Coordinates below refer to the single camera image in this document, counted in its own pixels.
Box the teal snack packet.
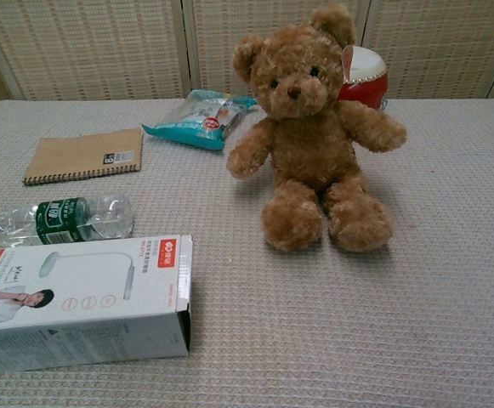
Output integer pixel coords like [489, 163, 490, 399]
[140, 88, 258, 152]

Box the brown plush teddy bear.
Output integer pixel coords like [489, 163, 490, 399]
[225, 1, 408, 252]

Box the red drum with white skin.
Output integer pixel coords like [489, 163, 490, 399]
[336, 42, 391, 112]

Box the clear bottle with green label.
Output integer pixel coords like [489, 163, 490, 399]
[0, 195, 135, 249]

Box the white desk lamp box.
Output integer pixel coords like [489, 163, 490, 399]
[0, 234, 195, 374]

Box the woven folding screen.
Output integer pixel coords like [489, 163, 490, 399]
[0, 0, 494, 108]

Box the beige woven tablecloth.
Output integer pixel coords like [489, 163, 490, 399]
[0, 97, 494, 408]

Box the brown spiral notebook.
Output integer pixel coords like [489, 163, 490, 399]
[21, 127, 145, 187]

